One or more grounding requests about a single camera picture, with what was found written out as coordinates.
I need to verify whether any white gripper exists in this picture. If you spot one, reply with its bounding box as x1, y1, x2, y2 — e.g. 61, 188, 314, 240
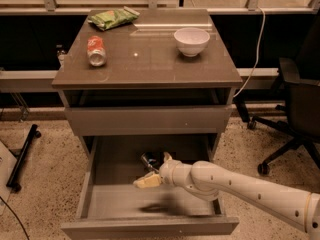
133, 152, 187, 189

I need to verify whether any silver blue redbull can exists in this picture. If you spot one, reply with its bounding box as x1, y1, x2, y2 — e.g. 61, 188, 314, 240
141, 152, 164, 173

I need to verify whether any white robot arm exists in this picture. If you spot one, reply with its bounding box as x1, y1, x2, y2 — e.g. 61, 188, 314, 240
133, 153, 320, 240

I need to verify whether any closed grey upper drawer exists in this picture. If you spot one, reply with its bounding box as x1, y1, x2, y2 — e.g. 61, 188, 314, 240
65, 105, 232, 136

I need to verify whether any open grey middle drawer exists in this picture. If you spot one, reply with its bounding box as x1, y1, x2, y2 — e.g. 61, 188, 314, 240
62, 134, 239, 240

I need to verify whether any grey drawer cabinet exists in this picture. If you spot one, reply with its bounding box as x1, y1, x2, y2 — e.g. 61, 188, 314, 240
52, 9, 242, 160

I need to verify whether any red soda can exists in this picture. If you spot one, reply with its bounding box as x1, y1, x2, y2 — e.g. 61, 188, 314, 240
87, 36, 106, 67

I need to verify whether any white bowl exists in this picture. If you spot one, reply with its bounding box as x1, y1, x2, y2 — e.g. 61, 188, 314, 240
174, 27, 210, 57

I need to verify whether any black stand leg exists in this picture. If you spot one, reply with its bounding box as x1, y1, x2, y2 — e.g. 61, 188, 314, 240
6, 124, 41, 192

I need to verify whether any white floor board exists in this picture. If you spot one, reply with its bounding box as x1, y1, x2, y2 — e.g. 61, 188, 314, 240
0, 141, 16, 215

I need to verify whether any green chip bag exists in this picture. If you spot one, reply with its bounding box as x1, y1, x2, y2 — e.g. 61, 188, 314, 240
88, 6, 140, 31

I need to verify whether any black office chair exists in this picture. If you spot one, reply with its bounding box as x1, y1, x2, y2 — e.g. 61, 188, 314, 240
247, 14, 320, 176

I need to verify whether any black floor cable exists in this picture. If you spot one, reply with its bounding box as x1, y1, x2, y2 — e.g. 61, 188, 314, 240
0, 195, 32, 240

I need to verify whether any white cable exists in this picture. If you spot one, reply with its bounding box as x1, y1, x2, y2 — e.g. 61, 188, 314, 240
232, 7, 267, 99

